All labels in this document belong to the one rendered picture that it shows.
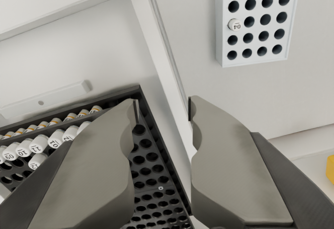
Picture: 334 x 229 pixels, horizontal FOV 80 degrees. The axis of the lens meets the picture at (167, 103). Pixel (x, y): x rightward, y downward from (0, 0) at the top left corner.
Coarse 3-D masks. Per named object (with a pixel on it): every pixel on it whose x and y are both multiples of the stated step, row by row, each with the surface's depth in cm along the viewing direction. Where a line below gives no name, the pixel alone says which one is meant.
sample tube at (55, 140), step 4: (68, 116) 20; (72, 116) 21; (76, 116) 21; (64, 120) 20; (56, 132) 18; (60, 132) 18; (64, 132) 18; (52, 136) 18; (56, 136) 18; (60, 136) 18; (48, 140) 18; (52, 140) 17; (56, 140) 17; (60, 140) 18; (52, 144) 18; (56, 144) 18; (60, 144) 18; (56, 148) 18
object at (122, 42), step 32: (128, 0) 19; (32, 32) 20; (64, 32) 20; (96, 32) 20; (128, 32) 20; (160, 32) 16; (0, 64) 22; (32, 64) 22; (64, 64) 22; (96, 64) 22; (128, 64) 22; (160, 64) 16; (0, 96) 24; (96, 96) 24; (160, 96) 24; (160, 128) 26; (192, 128) 22; (0, 192) 24
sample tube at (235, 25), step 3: (231, 21) 23; (234, 21) 23; (237, 21) 23; (240, 21) 23; (228, 24) 24; (231, 24) 23; (234, 24) 23; (237, 24) 23; (240, 24) 23; (231, 27) 23; (234, 27) 23; (237, 27) 23; (240, 27) 23; (234, 30) 23; (237, 30) 23
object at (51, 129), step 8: (96, 112) 18; (104, 112) 18; (72, 120) 18; (80, 120) 18; (88, 120) 18; (40, 128) 19; (48, 128) 18; (56, 128) 18; (64, 128) 18; (16, 136) 19; (24, 136) 19; (32, 136) 19; (48, 136) 19; (0, 144) 19; (8, 144) 19; (48, 144) 19
